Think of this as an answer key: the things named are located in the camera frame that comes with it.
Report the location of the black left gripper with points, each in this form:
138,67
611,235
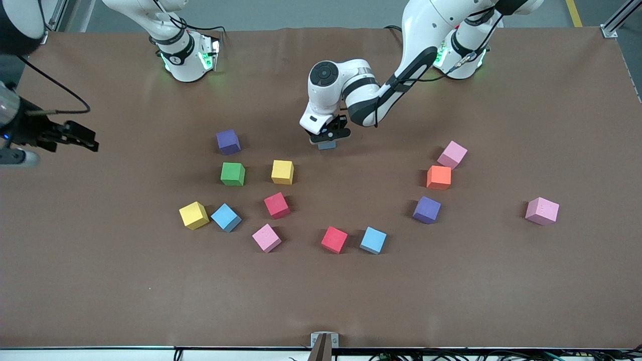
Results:
341,123

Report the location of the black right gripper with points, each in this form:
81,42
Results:
31,128

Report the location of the blue foam cube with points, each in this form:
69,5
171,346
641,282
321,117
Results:
225,217
373,240
327,146

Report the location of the yellow foam cube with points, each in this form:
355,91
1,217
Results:
193,215
282,172

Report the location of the purple foam cube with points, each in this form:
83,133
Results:
228,142
427,209

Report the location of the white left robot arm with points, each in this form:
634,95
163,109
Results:
416,30

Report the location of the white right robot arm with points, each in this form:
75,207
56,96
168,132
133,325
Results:
183,62

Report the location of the red foam cube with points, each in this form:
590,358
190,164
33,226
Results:
334,239
277,205

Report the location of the green foam cube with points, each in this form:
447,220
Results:
232,174

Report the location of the orange foam cube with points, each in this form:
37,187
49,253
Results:
439,177

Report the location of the brown table mat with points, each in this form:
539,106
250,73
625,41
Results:
321,301

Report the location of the pink foam cube with dimples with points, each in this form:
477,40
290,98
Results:
541,211

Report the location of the aluminium frame profile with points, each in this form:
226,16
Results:
609,31
59,12

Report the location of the grey metal camera bracket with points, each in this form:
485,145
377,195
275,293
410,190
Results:
315,337

